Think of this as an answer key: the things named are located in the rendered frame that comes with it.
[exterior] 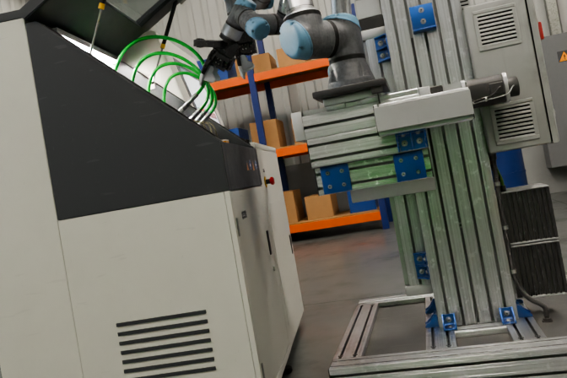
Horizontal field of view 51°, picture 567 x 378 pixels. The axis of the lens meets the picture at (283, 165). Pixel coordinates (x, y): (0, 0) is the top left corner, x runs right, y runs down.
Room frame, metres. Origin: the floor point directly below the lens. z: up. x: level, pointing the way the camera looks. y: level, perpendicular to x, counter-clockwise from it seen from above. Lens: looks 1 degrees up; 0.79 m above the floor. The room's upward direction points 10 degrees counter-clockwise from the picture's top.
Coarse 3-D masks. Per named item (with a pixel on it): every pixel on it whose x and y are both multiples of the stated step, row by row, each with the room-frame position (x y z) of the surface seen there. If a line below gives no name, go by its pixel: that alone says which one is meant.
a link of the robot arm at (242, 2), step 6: (240, 0) 2.07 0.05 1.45; (246, 0) 2.06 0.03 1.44; (234, 6) 2.09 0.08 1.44; (240, 6) 2.07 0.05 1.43; (246, 6) 2.07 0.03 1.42; (252, 6) 2.08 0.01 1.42; (234, 12) 2.08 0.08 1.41; (240, 12) 2.06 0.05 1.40; (228, 18) 2.11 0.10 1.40; (234, 18) 2.09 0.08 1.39; (228, 24) 2.10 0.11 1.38; (234, 24) 2.09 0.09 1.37; (240, 30) 2.11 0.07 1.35
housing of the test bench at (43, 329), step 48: (0, 48) 1.93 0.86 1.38; (0, 96) 1.94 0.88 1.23; (0, 144) 1.94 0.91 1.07; (0, 192) 1.94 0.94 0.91; (48, 192) 1.92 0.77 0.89; (0, 240) 1.95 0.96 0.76; (48, 240) 1.93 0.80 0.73; (0, 288) 1.95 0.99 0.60; (48, 288) 1.93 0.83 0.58; (0, 336) 1.95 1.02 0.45; (48, 336) 1.93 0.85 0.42
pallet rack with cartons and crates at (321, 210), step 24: (264, 72) 7.44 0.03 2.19; (288, 72) 7.37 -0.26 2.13; (312, 72) 8.10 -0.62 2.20; (264, 144) 7.48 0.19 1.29; (288, 192) 7.60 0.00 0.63; (288, 216) 7.61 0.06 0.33; (312, 216) 7.55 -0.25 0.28; (336, 216) 7.39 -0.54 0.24; (360, 216) 7.24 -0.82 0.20; (384, 216) 7.17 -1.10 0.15
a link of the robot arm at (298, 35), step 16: (288, 0) 1.76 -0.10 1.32; (304, 0) 1.75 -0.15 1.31; (288, 16) 1.75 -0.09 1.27; (304, 16) 1.73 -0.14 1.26; (320, 16) 1.76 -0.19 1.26; (288, 32) 1.74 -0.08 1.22; (304, 32) 1.71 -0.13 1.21; (320, 32) 1.74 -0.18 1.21; (288, 48) 1.76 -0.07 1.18; (304, 48) 1.72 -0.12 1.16; (320, 48) 1.75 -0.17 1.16
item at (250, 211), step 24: (240, 192) 2.04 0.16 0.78; (240, 216) 1.97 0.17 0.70; (264, 216) 2.46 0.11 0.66; (240, 240) 1.90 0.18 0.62; (264, 240) 2.35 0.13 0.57; (264, 264) 2.26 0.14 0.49; (264, 288) 2.17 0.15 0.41; (264, 312) 2.09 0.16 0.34; (264, 336) 2.02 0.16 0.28; (264, 360) 1.95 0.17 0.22
